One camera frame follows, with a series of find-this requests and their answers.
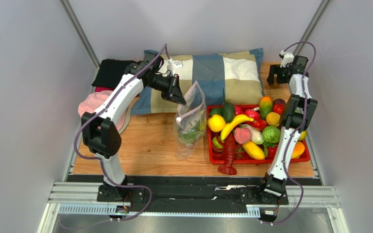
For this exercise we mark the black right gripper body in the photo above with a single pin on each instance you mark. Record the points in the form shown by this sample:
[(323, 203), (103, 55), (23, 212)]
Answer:
[(275, 74)]

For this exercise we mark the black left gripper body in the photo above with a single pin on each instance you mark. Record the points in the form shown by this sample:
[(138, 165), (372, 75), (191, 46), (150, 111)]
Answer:
[(165, 85)]

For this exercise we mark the clear zip top bag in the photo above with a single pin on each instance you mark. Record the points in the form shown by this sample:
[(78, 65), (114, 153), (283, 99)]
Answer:
[(195, 109)]

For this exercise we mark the green toy lettuce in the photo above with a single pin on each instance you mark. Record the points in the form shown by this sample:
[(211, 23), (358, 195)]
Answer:
[(192, 131)]

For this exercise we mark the dark green toy avocado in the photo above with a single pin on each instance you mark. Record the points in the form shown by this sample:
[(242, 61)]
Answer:
[(228, 111)]

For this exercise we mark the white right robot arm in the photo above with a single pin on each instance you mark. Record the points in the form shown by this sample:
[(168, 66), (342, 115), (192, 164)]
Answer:
[(295, 119)]

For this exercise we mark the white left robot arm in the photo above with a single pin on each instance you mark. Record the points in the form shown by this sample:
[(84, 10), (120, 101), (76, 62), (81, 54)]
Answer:
[(100, 128)]

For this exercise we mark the blue beige checked pillow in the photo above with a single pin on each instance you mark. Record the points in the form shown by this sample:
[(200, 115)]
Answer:
[(234, 77)]

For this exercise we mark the green toy lime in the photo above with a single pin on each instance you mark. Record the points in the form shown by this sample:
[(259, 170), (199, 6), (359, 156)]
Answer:
[(215, 111)]

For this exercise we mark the yellow toy lemon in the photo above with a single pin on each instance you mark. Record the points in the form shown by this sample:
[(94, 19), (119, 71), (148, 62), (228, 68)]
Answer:
[(216, 123)]

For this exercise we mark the red toy bell pepper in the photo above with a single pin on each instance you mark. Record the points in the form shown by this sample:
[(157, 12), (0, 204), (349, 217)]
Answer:
[(252, 113)]

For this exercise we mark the yellow toy banana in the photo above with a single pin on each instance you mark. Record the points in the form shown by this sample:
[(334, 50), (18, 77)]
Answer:
[(230, 126)]

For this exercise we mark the black folded cloth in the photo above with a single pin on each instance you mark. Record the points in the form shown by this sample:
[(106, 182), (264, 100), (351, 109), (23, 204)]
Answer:
[(110, 73)]

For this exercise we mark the green toy custard apple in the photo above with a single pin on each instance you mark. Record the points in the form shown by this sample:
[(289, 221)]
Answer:
[(271, 134)]

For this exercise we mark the red plastic tray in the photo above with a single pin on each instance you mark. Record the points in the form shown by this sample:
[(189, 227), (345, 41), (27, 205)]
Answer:
[(216, 157)]

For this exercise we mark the red toy lobster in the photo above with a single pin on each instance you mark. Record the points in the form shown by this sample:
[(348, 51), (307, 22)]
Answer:
[(229, 151)]

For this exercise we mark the pink toy peach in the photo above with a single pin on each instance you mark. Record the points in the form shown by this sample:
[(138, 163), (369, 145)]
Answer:
[(242, 135)]

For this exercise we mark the yellow toy corn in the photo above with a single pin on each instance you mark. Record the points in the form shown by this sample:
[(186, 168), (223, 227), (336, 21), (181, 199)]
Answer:
[(254, 151)]

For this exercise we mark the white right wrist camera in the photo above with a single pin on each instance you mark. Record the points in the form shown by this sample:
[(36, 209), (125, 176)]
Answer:
[(287, 58)]

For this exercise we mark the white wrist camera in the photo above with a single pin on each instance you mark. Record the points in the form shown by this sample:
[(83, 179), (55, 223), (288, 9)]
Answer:
[(287, 58), (173, 65)]

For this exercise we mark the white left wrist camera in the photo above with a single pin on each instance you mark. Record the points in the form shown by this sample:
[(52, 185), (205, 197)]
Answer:
[(173, 65)]

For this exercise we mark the black mounting rail base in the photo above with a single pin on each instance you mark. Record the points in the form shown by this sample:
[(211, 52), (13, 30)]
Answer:
[(184, 194)]

